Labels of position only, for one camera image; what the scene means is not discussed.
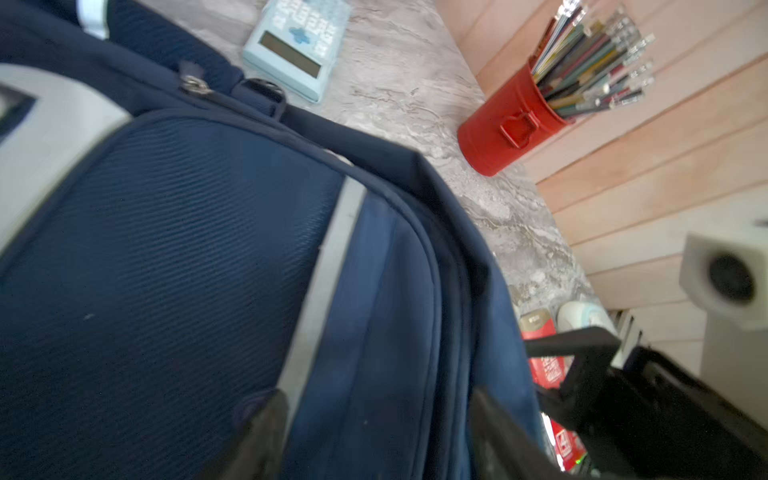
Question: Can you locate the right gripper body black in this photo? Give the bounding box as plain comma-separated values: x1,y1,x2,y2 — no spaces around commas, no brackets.
525,327,767,479

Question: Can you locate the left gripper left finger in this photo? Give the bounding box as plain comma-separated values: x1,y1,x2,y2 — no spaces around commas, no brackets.
200,390,289,479

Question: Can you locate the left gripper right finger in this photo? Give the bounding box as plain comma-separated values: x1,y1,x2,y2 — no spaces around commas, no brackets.
469,388,564,480

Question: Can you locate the navy blue student backpack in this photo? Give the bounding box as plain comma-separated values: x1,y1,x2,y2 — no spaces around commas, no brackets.
1,1,542,479

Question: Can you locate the red booklet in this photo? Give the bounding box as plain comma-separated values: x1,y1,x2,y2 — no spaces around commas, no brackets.
519,309,587,473

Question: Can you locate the white round alarm clock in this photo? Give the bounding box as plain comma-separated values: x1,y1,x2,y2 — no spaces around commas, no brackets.
555,301,618,336

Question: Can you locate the red pen holder cup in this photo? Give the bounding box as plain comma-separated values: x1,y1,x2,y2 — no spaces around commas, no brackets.
457,58,571,177

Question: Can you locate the light green calculator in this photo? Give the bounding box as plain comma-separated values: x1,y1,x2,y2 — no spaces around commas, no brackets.
242,0,351,103

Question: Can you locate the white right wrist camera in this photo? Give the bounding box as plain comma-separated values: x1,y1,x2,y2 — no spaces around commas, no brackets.
679,222,767,427

